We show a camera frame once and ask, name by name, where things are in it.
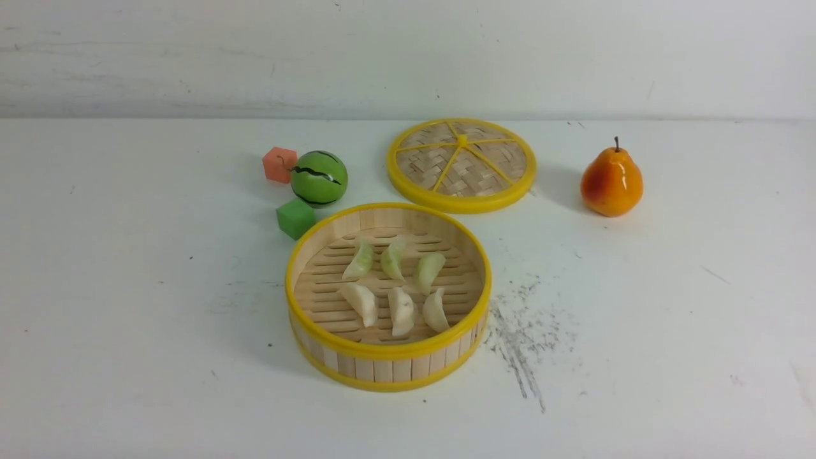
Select green dumpling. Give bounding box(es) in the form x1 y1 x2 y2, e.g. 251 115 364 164
342 239 375 280
416 252 446 295
380 235 406 282

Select white dumpling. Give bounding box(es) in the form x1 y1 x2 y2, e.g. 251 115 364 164
422 287 451 333
339 282 379 328
388 286 416 337

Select woven bamboo steamer lid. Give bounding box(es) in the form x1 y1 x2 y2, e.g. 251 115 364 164
386 117 538 214

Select bamboo steamer tray yellow rim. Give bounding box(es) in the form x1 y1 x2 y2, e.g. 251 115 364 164
284 203 492 391

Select green toy watermelon ball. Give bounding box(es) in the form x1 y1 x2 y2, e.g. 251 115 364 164
289 150 349 207

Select green foam cube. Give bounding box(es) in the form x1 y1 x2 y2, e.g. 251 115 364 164
275 198 317 240

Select orange foam cube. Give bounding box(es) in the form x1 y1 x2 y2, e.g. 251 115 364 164
262 147 298 185

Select orange toy pear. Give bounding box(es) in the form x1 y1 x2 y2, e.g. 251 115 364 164
580 136 644 217

